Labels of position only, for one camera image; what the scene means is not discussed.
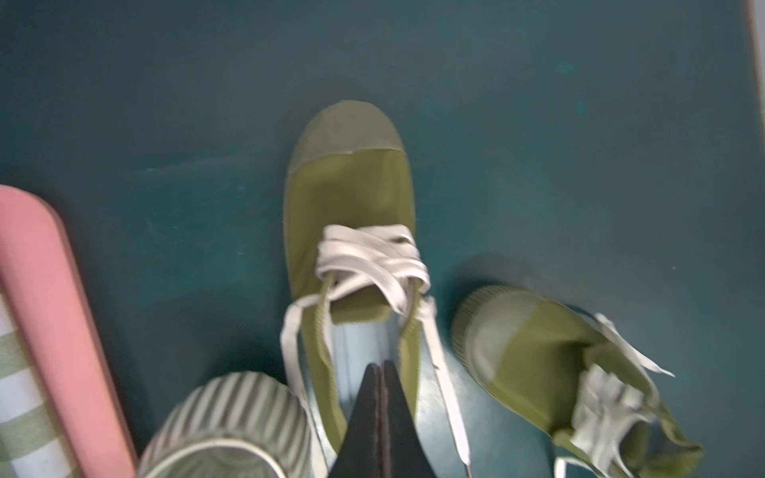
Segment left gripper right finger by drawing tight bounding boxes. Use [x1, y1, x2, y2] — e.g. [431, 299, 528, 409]
[380, 360, 436, 478]

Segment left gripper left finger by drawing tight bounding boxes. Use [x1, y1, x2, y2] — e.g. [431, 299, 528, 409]
[329, 364, 382, 478]

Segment olive shoe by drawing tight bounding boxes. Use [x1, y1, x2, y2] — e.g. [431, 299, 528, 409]
[280, 101, 471, 477]
[451, 285, 703, 477]

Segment light blue insole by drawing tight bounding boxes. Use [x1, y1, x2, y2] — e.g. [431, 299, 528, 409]
[331, 313, 404, 419]

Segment ribbed ceramic cup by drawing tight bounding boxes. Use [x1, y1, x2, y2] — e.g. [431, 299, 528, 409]
[137, 372, 312, 478]

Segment green checkered cloth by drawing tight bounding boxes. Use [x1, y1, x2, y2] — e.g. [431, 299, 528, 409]
[1, 299, 82, 478]

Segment pink tray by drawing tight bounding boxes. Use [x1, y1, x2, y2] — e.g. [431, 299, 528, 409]
[1, 185, 137, 477]

